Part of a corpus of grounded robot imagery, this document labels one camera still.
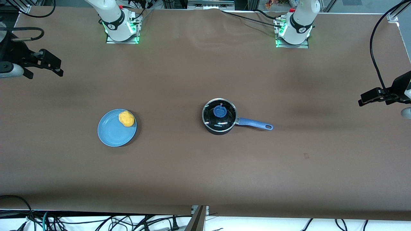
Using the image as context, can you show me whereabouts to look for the black looped floor cable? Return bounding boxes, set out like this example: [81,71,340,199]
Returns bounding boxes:
[0,195,36,231]

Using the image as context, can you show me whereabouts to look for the blue round plate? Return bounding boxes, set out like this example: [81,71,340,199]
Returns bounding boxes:
[97,109,137,147]

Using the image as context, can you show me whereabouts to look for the yellow potato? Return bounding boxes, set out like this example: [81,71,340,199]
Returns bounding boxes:
[118,111,135,128]

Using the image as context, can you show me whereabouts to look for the brown table cover sheet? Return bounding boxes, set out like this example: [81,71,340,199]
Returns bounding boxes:
[0,6,411,222]

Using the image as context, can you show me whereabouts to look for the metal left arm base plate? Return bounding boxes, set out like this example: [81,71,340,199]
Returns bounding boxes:
[274,16,310,49]

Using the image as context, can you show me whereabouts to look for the black cable on table cover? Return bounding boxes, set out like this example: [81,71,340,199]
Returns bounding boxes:
[221,10,282,29]
[255,9,283,21]

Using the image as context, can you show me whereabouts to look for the black pot with blue handle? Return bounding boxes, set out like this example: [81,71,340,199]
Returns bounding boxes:
[202,98,274,135]

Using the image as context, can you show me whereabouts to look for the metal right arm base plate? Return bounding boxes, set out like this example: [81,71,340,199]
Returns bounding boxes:
[106,9,141,45]

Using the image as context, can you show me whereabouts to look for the grey metal camera post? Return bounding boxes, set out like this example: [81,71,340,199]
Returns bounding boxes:
[184,205,209,231]

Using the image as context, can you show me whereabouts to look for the grey metal box behind table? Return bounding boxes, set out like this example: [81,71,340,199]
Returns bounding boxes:
[188,0,235,10]

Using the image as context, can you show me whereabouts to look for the glass lid with blue knob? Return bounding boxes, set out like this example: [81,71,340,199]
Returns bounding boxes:
[202,98,239,132]

